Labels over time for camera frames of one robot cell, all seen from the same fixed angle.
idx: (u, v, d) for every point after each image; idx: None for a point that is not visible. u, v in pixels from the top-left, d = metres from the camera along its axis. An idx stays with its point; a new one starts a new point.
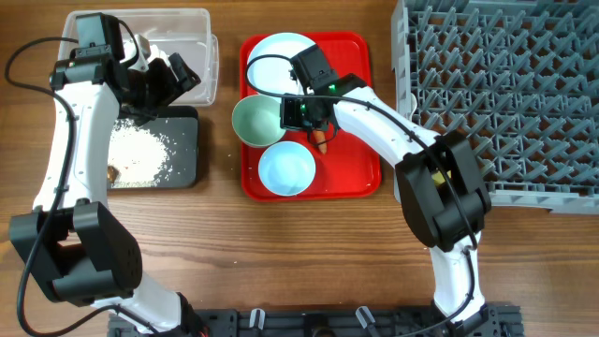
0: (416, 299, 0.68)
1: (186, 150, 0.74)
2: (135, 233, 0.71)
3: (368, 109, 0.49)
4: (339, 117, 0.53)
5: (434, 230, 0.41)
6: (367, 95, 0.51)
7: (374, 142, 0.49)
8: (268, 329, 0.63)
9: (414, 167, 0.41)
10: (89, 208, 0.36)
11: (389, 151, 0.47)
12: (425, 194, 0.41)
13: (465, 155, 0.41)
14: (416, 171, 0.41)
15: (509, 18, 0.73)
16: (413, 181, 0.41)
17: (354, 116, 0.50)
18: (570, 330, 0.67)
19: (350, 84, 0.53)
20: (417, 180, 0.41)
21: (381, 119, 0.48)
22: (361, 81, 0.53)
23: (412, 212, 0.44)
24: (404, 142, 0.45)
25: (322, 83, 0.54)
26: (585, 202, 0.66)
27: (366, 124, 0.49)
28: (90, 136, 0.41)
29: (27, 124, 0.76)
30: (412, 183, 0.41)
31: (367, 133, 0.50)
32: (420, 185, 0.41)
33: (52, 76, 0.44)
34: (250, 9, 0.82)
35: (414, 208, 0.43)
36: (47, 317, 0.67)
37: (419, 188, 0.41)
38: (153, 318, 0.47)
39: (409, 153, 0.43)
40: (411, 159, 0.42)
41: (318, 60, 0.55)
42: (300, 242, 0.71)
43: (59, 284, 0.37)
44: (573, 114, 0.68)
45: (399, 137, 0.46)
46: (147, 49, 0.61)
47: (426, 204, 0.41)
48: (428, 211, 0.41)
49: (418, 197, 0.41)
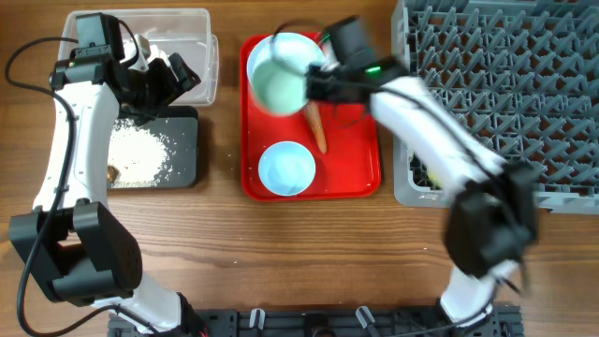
0: (416, 299, 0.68)
1: (186, 150, 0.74)
2: (134, 233, 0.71)
3: (416, 108, 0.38)
4: (377, 109, 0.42)
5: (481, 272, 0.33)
6: (415, 89, 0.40)
7: (422, 152, 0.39)
8: (268, 329, 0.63)
9: (474, 197, 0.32)
10: (89, 208, 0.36)
11: (443, 169, 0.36)
12: (487, 232, 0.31)
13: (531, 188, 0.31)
14: (477, 203, 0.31)
15: (510, 18, 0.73)
16: (473, 215, 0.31)
17: (398, 113, 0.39)
18: (570, 330, 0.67)
19: (394, 70, 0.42)
20: (479, 213, 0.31)
21: (433, 124, 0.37)
22: (406, 69, 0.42)
23: (456, 243, 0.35)
24: (463, 163, 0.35)
25: (357, 65, 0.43)
26: (585, 203, 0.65)
27: (415, 125, 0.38)
28: (90, 136, 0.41)
29: (27, 124, 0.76)
30: (470, 219, 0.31)
31: (411, 138, 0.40)
32: (479, 221, 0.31)
33: (52, 76, 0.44)
34: (250, 9, 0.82)
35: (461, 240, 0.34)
36: (47, 318, 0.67)
37: (478, 224, 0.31)
38: (153, 318, 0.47)
39: (470, 180, 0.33)
40: (474, 188, 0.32)
41: (354, 36, 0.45)
42: (300, 242, 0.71)
43: (60, 285, 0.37)
44: (573, 114, 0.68)
45: (457, 155, 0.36)
46: (147, 49, 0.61)
47: (484, 243, 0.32)
48: (480, 253, 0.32)
49: (475, 234, 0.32)
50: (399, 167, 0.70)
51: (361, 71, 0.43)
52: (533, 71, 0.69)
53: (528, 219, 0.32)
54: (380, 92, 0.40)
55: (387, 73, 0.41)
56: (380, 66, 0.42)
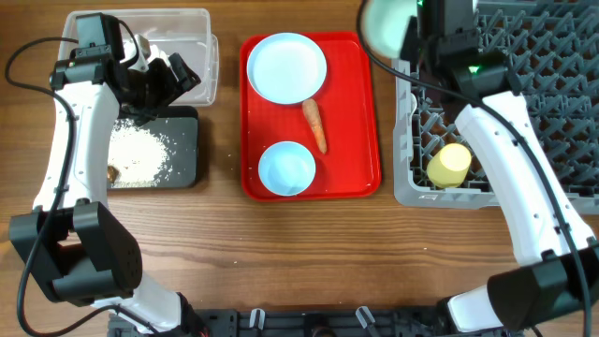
0: (416, 299, 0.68)
1: (185, 150, 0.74)
2: (134, 233, 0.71)
3: (516, 144, 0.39)
4: (465, 120, 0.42)
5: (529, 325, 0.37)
6: (517, 120, 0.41)
7: (502, 184, 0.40)
8: (268, 329, 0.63)
9: (558, 275, 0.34)
10: (89, 208, 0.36)
11: (522, 216, 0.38)
12: (547, 301, 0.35)
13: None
14: (557, 282, 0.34)
15: (510, 18, 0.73)
16: (547, 290, 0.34)
17: (493, 143, 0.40)
18: (570, 330, 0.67)
19: (495, 76, 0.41)
20: (554, 290, 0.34)
21: (529, 170, 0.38)
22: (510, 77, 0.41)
23: (509, 294, 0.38)
24: (550, 227, 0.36)
25: (460, 46, 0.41)
26: (586, 203, 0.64)
27: (508, 163, 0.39)
28: (90, 136, 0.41)
29: (27, 124, 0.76)
30: (545, 294, 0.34)
31: (494, 168, 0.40)
32: (552, 294, 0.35)
33: (52, 76, 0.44)
34: (250, 9, 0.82)
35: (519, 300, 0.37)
36: (47, 318, 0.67)
37: (549, 297, 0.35)
38: (153, 318, 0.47)
39: (550, 252, 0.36)
40: (555, 263, 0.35)
41: (458, 12, 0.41)
42: (300, 242, 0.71)
43: (59, 285, 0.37)
44: (573, 114, 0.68)
45: (547, 215, 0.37)
46: (147, 49, 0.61)
47: (540, 309, 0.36)
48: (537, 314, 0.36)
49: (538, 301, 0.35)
50: (399, 167, 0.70)
51: (460, 62, 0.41)
52: (533, 71, 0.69)
53: (591, 294, 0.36)
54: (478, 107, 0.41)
55: (489, 77, 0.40)
56: (482, 66, 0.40)
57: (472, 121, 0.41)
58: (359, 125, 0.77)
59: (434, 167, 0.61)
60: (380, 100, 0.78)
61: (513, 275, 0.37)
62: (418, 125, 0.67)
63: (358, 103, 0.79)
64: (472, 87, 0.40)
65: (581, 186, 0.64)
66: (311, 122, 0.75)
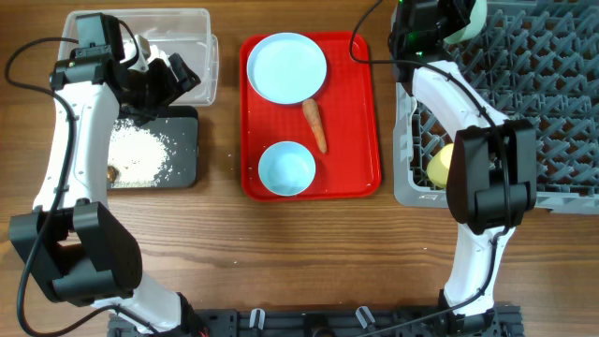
0: (416, 299, 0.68)
1: (186, 150, 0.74)
2: (134, 233, 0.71)
3: (447, 80, 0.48)
4: (415, 83, 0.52)
5: (472, 204, 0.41)
6: (449, 65, 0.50)
7: (444, 112, 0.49)
8: (268, 329, 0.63)
9: (477, 137, 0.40)
10: (89, 208, 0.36)
11: (457, 122, 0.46)
12: (477, 168, 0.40)
13: (529, 142, 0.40)
14: (478, 142, 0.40)
15: (510, 18, 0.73)
16: (471, 151, 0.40)
17: (430, 84, 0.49)
18: (570, 329, 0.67)
19: (438, 57, 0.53)
20: (476, 150, 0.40)
21: (455, 90, 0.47)
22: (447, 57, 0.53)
23: (454, 183, 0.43)
24: (474, 117, 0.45)
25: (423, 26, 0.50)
26: (585, 202, 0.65)
27: (441, 93, 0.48)
28: (90, 136, 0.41)
29: (28, 124, 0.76)
30: (468, 151, 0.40)
31: (438, 103, 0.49)
32: (477, 155, 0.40)
33: (52, 76, 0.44)
34: (250, 9, 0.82)
35: (459, 178, 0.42)
36: (46, 318, 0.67)
37: (474, 158, 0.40)
38: (153, 318, 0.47)
39: (475, 126, 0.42)
40: (474, 131, 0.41)
41: (430, 14, 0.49)
42: (300, 242, 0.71)
43: (60, 284, 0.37)
44: (573, 114, 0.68)
45: (470, 111, 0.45)
46: (147, 49, 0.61)
47: (474, 178, 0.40)
48: (474, 184, 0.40)
49: (470, 169, 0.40)
50: (399, 167, 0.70)
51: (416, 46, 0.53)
52: (533, 70, 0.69)
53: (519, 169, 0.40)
54: (420, 67, 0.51)
55: (431, 57, 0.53)
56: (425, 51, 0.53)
57: (417, 78, 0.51)
58: (360, 125, 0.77)
59: (434, 166, 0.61)
60: (380, 100, 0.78)
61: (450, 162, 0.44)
62: (418, 125, 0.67)
63: (358, 104, 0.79)
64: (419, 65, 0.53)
65: (581, 186, 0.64)
66: (311, 122, 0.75)
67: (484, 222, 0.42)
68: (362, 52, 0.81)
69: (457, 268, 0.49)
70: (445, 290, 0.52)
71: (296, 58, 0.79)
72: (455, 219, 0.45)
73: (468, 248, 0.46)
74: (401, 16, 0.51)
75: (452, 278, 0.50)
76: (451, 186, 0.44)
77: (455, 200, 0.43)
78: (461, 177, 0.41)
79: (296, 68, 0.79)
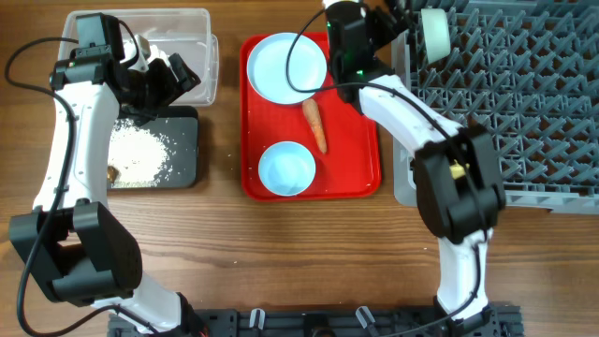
0: (416, 299, 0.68)
1: (186, 150, 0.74)
2: (134, 233, 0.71)
3: (393, 95, 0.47)
4: (362, 102, 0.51)
5: (445, 221, 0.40)
6: (394, 81, 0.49)
7: (396, 131, 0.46)
8: (268, 329, 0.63)
9: (434, 153, 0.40)
10: (89, 208, 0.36)
11: (410, 139, 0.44)
12: (443, 184, 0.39)
13: (486, 148, 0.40)
14: (438, 158, 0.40)
15: (510, 18, 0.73)
16: (432, 168, 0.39)
17: (377, 102, 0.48)
18: (570, 330, 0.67)
19: (378, 72, 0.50)
20: (439, 167, 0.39)
21: (402, 106, 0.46)
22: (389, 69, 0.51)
23: (425, 200, 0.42)
24: (427, 131, 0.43)
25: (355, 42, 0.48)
26: (585, 202, 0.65)
27: (389, 109, 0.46)
28: (90, 136, 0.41)
29: (27, 124, 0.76)
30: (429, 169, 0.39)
31: (388, 121, 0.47)
32: (442, 171, 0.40)
33: (52, 76, 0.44)
34: (250, 9, 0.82)
35: (429, 196, 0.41)
36: (46, 317, 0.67)
37: (438, 175, 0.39)
38: (153, 318, 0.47)
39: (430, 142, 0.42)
40: (430, 148, 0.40)
41: (360, 34, 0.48)
42: (300, 242, 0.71)
43: (59, 285, 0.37)
44: (573, 114, 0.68)
45: (420, 125, 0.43)
46: (147, 49, 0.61)
47: (442, 195, 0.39)
48: (443, 200, 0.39)
49: (435, 186, 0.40)
50: (399, 167, 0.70)
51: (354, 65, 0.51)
52: (533, 71, 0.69)
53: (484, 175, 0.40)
54: (365, 87, 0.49)
55: (372, 74, 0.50)
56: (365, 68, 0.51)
57: (363, 97, 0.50)
58: (359, 125, 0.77)
59: None
60: None
61: (416, 181, 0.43)
62: None
63: None
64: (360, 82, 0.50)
65: (581, 186, 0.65)
66: (312, 122, 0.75)
67: (462, 235, 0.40)
68: None
69: (445, 276, 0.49)
70: (438, 298, 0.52)
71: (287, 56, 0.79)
72: (434, 235, 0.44)
73: (448, 254, 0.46)
74: (332, 38, 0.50)
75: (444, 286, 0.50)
76: (424, 204, 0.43)
77: (430, 216, 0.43)
78: (430, 194, 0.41)
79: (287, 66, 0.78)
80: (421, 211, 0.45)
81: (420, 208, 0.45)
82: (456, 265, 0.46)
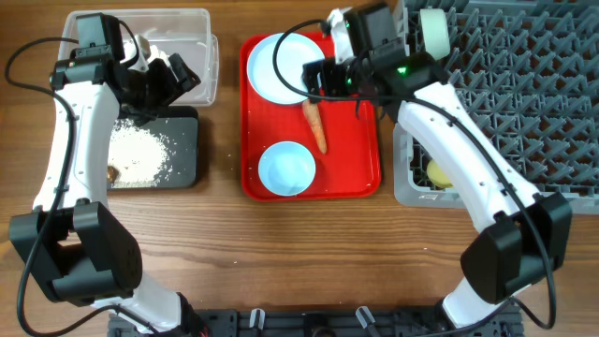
0: (416, 299, 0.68)
1: (186, 150, 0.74)
2: (134, 233, 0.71)
3: (451, 125, 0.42)
4: (402, 115, 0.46)
5: (502, 292, 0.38)
6: (452, 104, 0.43)
7: (450, 168, 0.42)
8: (268, 329, 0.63)
9: (512, 232, 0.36)
10: (89, 208, 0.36)
11: (472, 191, 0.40)
12: (515, 264, 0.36)
13: (562, 223, 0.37)
14: (515, 238, 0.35)
15: (510, 18, 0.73)
16: (506, 249, 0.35)
17: (430, 127, 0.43)
18: (570, 330, 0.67)
19: (425, 70, 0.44)
20: (515, 247, 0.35)
21: (467, 146, 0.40)
22: (438, 70, 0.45)
23: (476, 263, 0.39)
24: (497, 193, 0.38)
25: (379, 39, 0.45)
26: (585, 202, 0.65)
27: (447, 142, 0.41)
28: (90, 136, 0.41)
29: (28, 124, 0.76)
30: (506, 252, 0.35)
31: (439, 151, 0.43)
32: (515, 251, 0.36)
33: (52, 76, 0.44)
34: (250, 9, 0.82)
35: (487, 266, 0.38)
36: (46, 317, 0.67)
37: (511, 255, 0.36)
38: (153, 318, 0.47)
39: (504, 212, 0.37)
40: (504, 222, 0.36)
41: (385, 30, 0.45)
42: (300, 242, 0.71)
43: (59, 285, 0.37)
44: (573, 114, 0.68)
45: (489, 182, 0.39)
46: (147, 49, 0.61)
47: (511, 273, 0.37)
48: (507, 277, 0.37)
49: (508, 267, 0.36)
50: (399, 168, 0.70)
51: (393, 62, 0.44)
52: (533, 71, 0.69)
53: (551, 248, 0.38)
54: (411, 101, 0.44)
55: (418, 71, 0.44)
56: (409, 65, 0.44)
57: (408, 112, 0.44)
58: (359, 125, 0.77)
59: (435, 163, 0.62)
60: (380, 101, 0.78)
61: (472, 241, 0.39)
62: None
63: (357, 104, 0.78)
64: (402, 83, 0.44)
65: (581, 186, 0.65)
66: (311, 122, 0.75)
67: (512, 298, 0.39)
68: None
69: (462, 300, 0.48)
70: (443, 304, 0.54)
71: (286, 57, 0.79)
72: (474, 290, 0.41)
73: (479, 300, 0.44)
74: (356, 38, 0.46)
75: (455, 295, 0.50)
76: (473, 263, 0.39)
77: (478, 280, 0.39)
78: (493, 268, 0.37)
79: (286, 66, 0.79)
80: (464, 265, 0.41)
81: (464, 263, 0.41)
82: (486, 308, 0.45)
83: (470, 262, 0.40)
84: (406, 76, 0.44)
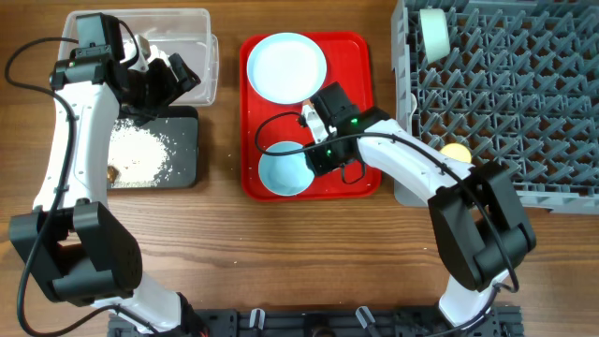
0: (416, 299, 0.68)
1: (186, 150, 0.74)
2: (134, 233, 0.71)
3: (394, 142, 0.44)
4: (362, 152, 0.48)
5: (475, 272, 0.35)
6: (391, 126, 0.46)
7: (402, 178, 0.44)
8: (268, 329, 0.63)
9: (450, 200, 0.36)
10: (89, 208, 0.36)
11: (421, 187, 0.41)
12: (466, 234, 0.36)
13: (504, 186, 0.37)
14: (454, 205, 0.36)
15: (510, 18, 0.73)
16: (447, 216, 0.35)
17: (377, 151, 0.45)
18: (570, 330, 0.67)
19: (371, 117, 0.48)
20: (457, 214, 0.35)
21: (404, 153, 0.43)
22: (385, 113, 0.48)
23: (446, 252, 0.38)
24: (436, 176, 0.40)
25: (337, 111, 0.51)
26: (585, 202, 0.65)
27: (392, 157, 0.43)
28: (90, 136, 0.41)
29: (27, 124, 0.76)
30: (449, 219, 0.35)
31: (392, 168, 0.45)
32: (461, 219, 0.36)
33: (52, 76, 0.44)
34: (250, 9, 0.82)
35: (450, 247, 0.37)
36: (47, 317, 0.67)
37: (459, 224, 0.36)
38: (153, 318, 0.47)
39: (443, 187, 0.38)
40: (445, 193, 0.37)
41: (338, 96, 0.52)
42: (300, 242, 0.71)
43: (59, 285, 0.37)
44: (573, 114, 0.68)
45: (429, 170, 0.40)
46: (147, 49, 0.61)
47: (466, 244, 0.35)
48: (468, 251, 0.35)
49: (459, 239, 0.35)
50: None
51: (347, 123, 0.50)
52: (533, 71, 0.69)
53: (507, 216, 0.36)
54: (361, 137, 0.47)
55: (366, 120, 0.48)
56: (359, 117, 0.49)
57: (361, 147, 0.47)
58: None
59: None
60: (380, 101, 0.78)
61: (434, 231, 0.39)
62: (418, 125, 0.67)
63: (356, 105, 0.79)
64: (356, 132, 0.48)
65: (581, 186, 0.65)
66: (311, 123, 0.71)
67: (490, 281, 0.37)
68: (361, 52, 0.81)
69: (454, 300, 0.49)
70: (440, 306, 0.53)
71: (286, 59, 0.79)
72: (459, 282, 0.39)
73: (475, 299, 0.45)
74: (320, 113, 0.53)
75: (449, 296, 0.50)
76: (445, 255, 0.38)
77: (456, 268, 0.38)
78: (451, 244, 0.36)
79: (286, 68, 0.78)
80: (444, 260, 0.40)
81: (442, 256, 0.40)
82: (479, 303, 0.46)
83: (444, 251, 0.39)
84: (357, 126, 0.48)
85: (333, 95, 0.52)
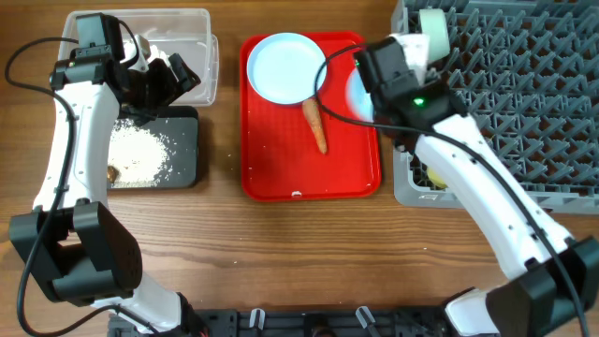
0: (416, 299, 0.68)
1: (186, 150, 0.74)
2: (134, 233, 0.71)
3: (474, 162, 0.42)
4: (421, 145, 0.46)
5: None
6: (471, 138, 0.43)
7: (473, 201, 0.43)
8: (268, 329, 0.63)
9: (547, 283, 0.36)
10: (89, 207, 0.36)
11: (501, 237, 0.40)
12: (543, 313, 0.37)
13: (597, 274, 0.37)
14: (547, 287, 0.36)
15: (510, 18, 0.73)
16: (537, 299, 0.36)
17: (452, 165, 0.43)
18: (569, 330, 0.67)
19: (441, 103, 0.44)
20: (547, 296, 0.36)
21: (489, 181, 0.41)
22: (457, 103, 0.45)
23: (508, 310, 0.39)
24: (529, 241, 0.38)
25: (394, 81, 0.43)
26: (585, 202, 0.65)
27: (471, 183, 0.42)
28: (90, 136, 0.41)
29: (27, 124, 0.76)
30: (536, 302, 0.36)
31: (461, 184, 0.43)
32: (547, 301, 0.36)
33: (52, 76, 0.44)
34: (250, 9, 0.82)
35: (517, 313, 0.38)
36: (47, 317, 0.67)
37: (542, 304, 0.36)
38: (153, 318, 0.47)
39: (534, 260, 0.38)
40: (537, 271, 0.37)
41: (393, 55, 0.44)
42: (300, 242, 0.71)
43: (60, 285, 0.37)
44: (573, 114, 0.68)
45: (518, 227, 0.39)
46: (147, 49, 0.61)
47: (538, 322, 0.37)
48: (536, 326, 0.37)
49: (534, 318, 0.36)
50: (399, 167, 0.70)
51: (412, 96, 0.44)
52: (533, 71, 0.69)
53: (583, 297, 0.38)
54: (428, 135, 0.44)
55: (438, 105, 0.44)
56: (427, 97, 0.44)
57: (428, 147, 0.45)
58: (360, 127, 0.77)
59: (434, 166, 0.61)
60: None
61: (504, 289, 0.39)
62: None
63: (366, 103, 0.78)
64: (420, 119, 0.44)
65: (581, 186, 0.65)
66: (311, 122, 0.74)
67: None
68: None
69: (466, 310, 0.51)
70: (447, 310, 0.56)
71: (286, 58, 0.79)
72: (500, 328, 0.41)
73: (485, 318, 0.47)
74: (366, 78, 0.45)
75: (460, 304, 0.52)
76: (504, 310, 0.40)
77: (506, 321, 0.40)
78: (518, 314, 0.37)
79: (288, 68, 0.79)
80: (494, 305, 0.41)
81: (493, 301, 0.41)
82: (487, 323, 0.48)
83: (500, 302, 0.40)
84: (423, 111, 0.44)
85: (392, 54, 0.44)
